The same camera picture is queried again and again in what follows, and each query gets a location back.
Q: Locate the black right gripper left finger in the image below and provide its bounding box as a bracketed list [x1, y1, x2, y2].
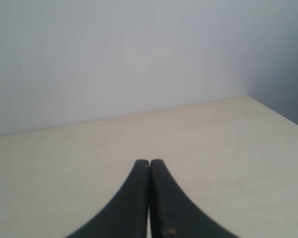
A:
[69, 160, 149, 238]

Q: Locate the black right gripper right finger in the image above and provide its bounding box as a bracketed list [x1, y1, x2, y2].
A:
[149, 159, 235, 238]

